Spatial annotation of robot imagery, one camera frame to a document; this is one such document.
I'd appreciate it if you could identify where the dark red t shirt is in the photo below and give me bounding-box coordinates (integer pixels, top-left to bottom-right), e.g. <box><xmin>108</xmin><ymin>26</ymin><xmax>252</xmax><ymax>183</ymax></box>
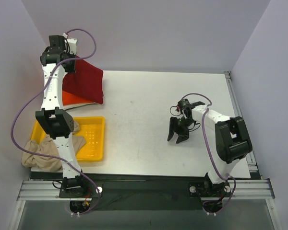
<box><xmin>62</xmin><ymin>60</ymin><xmax>104</xmax><ymax>104</ymax></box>

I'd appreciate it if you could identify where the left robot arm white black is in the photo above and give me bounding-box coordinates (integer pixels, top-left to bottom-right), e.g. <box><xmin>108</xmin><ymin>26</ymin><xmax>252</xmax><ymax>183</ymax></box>
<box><xmin>36</xmin><ymin>35</ymin><xmax>88</xmax><ymax>197</ymax></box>

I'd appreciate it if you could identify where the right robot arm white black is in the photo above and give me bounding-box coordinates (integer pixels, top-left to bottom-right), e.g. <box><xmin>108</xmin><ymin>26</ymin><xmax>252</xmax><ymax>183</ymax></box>
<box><xmin>167</xmin><ymin>98</ymin><xmax>252</xmax><ymax>196</ymax></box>

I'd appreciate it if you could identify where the folded orange t shirt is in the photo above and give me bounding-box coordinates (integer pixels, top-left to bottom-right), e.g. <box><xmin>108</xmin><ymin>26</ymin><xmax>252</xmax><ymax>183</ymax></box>
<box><xmin>62</xmin><ymin>91</ymin><xmax>91</xmax><ymax>106</ymax></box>

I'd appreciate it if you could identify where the folded cream t shirt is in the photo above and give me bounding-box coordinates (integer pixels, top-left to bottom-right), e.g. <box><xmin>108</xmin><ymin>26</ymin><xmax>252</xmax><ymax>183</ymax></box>
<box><xmin>63</xmin><ymin>103</ymin><xmax>95</xmax><ymax>111</ymax></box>

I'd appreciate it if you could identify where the yellow plastic tray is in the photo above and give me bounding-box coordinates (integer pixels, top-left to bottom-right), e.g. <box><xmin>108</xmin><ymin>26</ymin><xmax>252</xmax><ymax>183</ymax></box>
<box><xmin>25</xmin><ymin>116</ymin><xmax>105</xmax><ymax>162</ymax></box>

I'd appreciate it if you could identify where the crumpled beige t shirt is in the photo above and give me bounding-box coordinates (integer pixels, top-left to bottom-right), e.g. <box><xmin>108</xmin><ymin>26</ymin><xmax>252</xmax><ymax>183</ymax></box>
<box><xmin>21</xmin><ymin>121</ymin><xmax>86</xmax><ymax>172</ymax></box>

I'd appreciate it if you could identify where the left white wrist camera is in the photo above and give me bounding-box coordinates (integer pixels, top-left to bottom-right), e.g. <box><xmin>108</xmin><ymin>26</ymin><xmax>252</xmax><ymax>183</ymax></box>
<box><xmin>67</xmin><ymin>38</ymin><xmax>78</xmax><ymax>55</ymax></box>

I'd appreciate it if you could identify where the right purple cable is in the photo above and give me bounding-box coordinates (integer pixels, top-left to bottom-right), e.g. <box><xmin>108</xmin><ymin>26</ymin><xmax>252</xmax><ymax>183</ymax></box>
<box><xmin>181</xmin><ymin>92</ymin><xmax>236</xmax><ymax>214</ymax></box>

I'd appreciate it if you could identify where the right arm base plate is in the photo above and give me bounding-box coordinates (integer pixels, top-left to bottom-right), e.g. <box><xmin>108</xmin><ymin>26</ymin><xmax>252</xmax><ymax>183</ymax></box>
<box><xmin>188</xmin><ymin>181</ymin><xmax>231</xmax><ymax>198</ymax></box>

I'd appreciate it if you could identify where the aluminium frame rail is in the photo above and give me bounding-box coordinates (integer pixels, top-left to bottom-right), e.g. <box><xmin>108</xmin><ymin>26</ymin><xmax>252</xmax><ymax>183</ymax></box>
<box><xmin>17</xmin><ymin>178</ymin><xmax>275</xmax><ymax>201</ymax></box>

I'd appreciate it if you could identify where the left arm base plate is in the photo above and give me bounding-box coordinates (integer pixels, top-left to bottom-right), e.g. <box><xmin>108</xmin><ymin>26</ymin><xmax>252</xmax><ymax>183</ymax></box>
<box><xmin>59</xmin><ymin>183</ymin><xmax>103</xmax><ymax>198</ymax></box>

